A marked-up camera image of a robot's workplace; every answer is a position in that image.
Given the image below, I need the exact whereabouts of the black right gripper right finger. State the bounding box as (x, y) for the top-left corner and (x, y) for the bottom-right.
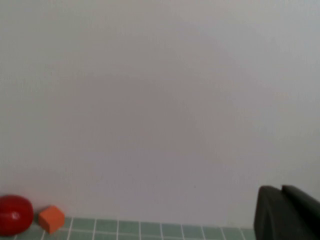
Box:
(281, 184), (320, 240)

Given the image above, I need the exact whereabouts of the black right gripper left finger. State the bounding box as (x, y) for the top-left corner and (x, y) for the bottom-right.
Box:
(253, 185), (309, 240)

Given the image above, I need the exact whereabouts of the green checked tablecloth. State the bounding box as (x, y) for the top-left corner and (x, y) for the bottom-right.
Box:
(0, 216), (258, 240)

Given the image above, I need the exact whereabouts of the orange foam cube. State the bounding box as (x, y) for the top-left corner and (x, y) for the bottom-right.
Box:
(38, 205), (66, 235)

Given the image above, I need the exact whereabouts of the red tomato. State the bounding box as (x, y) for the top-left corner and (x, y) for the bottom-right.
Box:
(0, 194), (35, 237)

